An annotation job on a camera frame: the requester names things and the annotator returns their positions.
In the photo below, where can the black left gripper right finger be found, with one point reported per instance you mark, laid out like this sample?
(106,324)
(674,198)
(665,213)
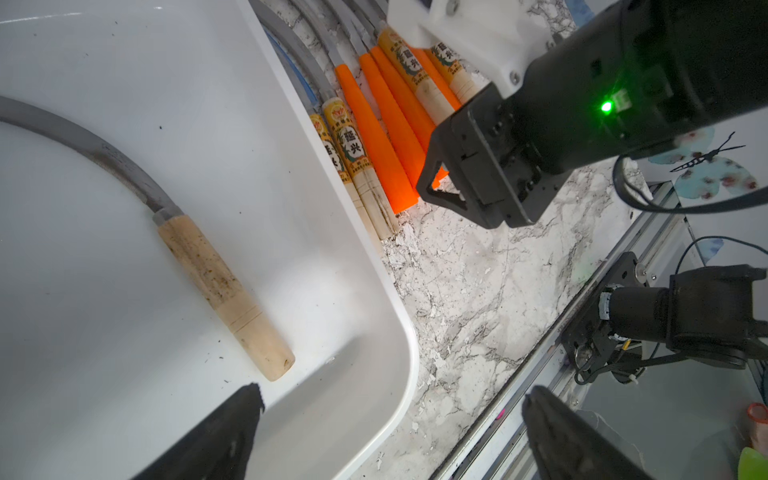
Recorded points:
(566,447)

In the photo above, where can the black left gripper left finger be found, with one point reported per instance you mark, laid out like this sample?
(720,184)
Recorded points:
(219,447)

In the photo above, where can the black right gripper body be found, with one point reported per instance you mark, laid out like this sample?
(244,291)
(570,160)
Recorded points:
(476,167)

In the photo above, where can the yellow label wooden sickle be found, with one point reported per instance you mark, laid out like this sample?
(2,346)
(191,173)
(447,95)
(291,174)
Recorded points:
(408,66)
(339,122)
(312,106)
(448,64)

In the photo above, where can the bare wooden handle sickle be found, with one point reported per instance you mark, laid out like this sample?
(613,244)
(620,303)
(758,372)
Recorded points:
(219,286)

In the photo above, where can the orange handle sickle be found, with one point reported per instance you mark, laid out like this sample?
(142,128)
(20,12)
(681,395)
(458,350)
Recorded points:
(399,107)
(389,170)
(437,78)
(407,147)

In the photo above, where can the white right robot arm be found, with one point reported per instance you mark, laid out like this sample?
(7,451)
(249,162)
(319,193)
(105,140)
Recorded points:
(629,84)

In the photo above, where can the white plastic storage tray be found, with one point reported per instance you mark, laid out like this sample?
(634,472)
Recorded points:
(109,352)

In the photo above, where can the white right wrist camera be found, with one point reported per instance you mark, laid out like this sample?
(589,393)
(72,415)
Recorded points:
(497,37)

